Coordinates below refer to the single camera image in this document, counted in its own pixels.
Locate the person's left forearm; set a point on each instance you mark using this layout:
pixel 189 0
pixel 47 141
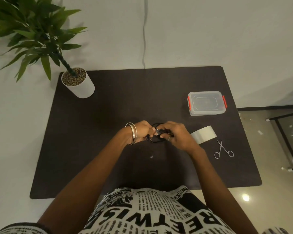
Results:
pixel 92 180

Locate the clear tape roll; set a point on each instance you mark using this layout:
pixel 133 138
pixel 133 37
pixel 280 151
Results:
pixel 205 134

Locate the person's right forearm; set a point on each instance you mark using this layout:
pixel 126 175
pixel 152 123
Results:
pixel 214 187

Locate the clear plastic box red latches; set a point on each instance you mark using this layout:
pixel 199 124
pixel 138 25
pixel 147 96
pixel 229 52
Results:
pixel 207 103

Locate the black and white printed shirt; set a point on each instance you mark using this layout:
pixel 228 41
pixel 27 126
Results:
pixel 149 212

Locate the thin silver bangle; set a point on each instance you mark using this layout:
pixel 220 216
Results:
pixel 128 124

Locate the wide silver bangle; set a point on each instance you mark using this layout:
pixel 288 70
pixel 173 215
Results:
pixel 135 134

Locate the small silver scissors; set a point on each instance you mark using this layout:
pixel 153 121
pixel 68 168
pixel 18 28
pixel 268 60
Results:
pixel 221 148

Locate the person's left hand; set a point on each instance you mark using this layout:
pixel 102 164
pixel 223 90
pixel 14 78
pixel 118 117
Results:
pixel 142 130

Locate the brown pebbles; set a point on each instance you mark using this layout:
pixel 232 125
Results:
pixel 75 79

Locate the white plant pot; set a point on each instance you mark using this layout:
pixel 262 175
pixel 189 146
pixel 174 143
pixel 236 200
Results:
pixel 81 88

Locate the green leafy plant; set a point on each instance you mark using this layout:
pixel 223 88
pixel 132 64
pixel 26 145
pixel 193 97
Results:
pixel 34 31

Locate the person's left fingers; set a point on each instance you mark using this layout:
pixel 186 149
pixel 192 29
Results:
pixel 151 132

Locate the person's right fingers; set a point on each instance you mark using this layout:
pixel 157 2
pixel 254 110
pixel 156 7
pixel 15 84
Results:
pixel 166 134

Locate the black metal frame rack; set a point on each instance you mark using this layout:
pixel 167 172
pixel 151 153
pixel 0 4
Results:
pixel 287 143

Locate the person's right hand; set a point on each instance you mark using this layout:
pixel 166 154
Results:
pixel 182 138

